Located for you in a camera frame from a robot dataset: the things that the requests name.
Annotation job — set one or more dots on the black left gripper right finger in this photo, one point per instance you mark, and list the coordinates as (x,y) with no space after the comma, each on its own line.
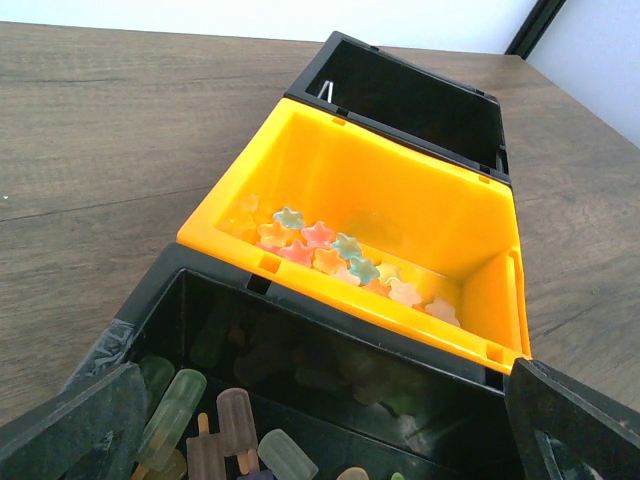
(564,429)

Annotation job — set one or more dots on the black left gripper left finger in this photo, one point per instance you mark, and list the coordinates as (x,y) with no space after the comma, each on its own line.
(89,431)

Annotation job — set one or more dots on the black bin with gummy candies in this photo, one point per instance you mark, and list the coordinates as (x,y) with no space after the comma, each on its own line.
(461,419)

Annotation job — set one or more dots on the yellow bin with star candies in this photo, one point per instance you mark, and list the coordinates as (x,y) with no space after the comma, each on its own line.
(404,205)

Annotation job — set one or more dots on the pile of pastel gummies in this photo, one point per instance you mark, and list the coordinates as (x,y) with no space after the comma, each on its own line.
(225,425)

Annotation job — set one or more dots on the pile of star gummies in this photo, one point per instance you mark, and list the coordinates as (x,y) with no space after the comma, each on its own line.
(287,234)

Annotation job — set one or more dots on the pile of lollipops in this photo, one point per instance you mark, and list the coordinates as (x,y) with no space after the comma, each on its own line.
(326,91)

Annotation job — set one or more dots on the black bin with lollipops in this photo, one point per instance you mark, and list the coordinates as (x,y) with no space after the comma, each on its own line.
(407,104)

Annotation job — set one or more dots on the black enclosure frame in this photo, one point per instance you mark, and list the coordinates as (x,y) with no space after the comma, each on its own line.
(534,27)

